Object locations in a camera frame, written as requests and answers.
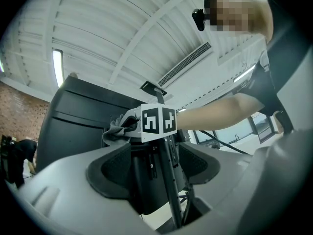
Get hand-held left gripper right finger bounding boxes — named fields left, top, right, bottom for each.
left=160, top=142, right=293, bottom=235

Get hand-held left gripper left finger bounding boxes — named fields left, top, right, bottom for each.
left=14, top=142, right=159, bottom=235

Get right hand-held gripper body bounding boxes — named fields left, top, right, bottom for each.
left=140, top=103, right=178, bottom=143

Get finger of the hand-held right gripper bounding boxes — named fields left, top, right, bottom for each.
left=125, top=128, right=143, bottom=143
left=121, top=107, right=142, bottom=132

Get grey cloth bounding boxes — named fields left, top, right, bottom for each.
left=102, top=114, right=134, bottom=148

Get person's right forearm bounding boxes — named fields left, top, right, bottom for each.
left=176, top=93, right=267, bottom=134

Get black television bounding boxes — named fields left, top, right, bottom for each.
left=36, top=75, right=194, bottom=216

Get ceiling air vent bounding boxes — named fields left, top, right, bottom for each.
left=157, top=42, right=213, bottom=88

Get ceiling strip light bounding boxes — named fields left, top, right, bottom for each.
left=52, top=48, right=64, bottom=89
left=233, top=64, right=257, bottom=83

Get person's black-shirted torso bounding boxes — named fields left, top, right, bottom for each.
left=244, top=0, right=313, bottom=134

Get person's head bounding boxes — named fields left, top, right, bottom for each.
left=204, top=0, right=274, bottom=41

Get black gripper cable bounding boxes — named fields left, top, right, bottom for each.
left=200, top=129, right=251, bottom=156

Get black head camera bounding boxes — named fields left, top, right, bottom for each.
left=191, top=8, right=206, bottom=32

